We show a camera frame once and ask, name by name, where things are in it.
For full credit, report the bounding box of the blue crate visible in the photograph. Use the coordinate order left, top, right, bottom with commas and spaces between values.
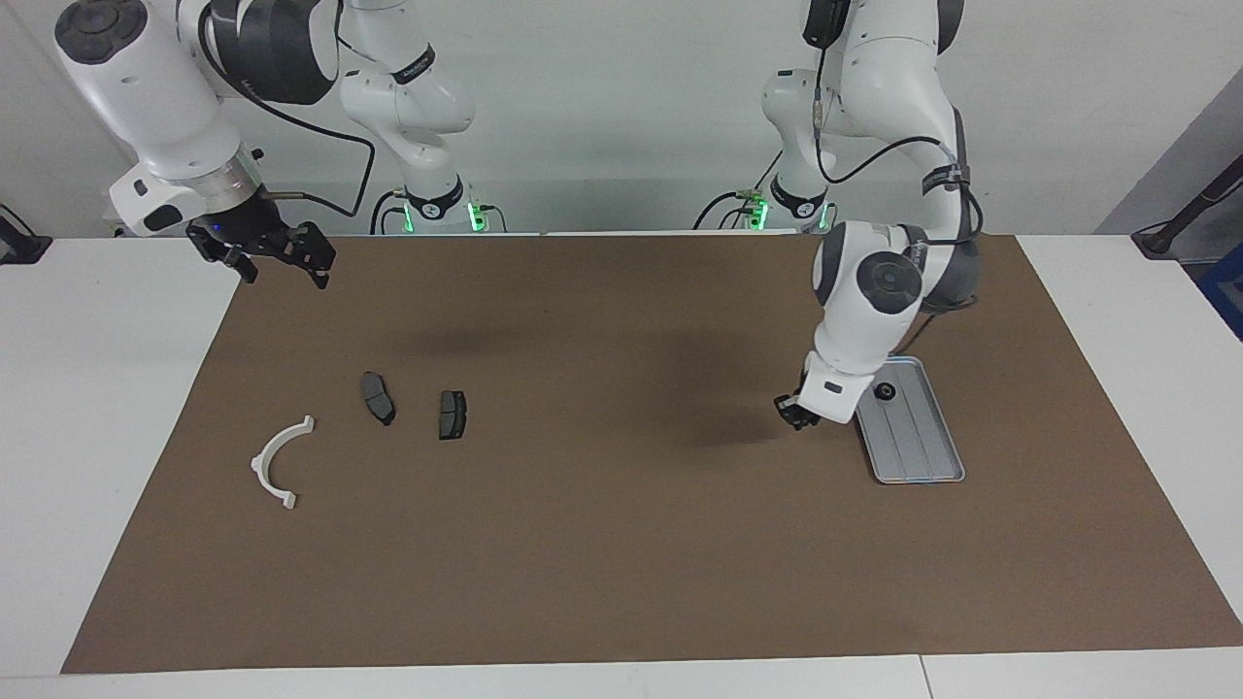
1196, 243, 1243, 341

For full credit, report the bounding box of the white semicircular bracket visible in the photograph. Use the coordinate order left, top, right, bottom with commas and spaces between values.
251, 416, 317, 511

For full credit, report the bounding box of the brown table mat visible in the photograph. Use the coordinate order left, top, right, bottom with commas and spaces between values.
60, 233, 1243, 676

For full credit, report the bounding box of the black right base cable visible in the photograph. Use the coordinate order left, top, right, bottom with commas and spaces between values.
369, 184, 508, 234

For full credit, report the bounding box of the black stand with pole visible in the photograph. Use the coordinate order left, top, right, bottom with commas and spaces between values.
1131, 155, 1243, 261

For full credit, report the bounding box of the long dark brake pad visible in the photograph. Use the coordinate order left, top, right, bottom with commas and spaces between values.
360, 372, 396, 427

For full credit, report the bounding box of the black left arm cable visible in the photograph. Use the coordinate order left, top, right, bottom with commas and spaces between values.
814, 58, 984, 244

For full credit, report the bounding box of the black clamp mount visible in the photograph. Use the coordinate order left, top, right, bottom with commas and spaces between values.
0, 204, 51, 265

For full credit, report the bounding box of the black left base cable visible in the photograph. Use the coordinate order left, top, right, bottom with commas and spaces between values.
693, 146, 786, 231

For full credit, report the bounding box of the silver metal tray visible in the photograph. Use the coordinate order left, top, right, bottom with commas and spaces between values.
853, 356, 967, 485

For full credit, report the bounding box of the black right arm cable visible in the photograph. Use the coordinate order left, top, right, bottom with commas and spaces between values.
199, 0, 378, 219

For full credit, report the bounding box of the black base cable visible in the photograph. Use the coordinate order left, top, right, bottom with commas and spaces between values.
369, 184, 508, 234
693, 146, 786, 231

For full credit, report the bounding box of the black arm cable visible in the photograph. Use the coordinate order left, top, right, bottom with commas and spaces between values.
814, 58, 984, 244
199, 0, 378, 219

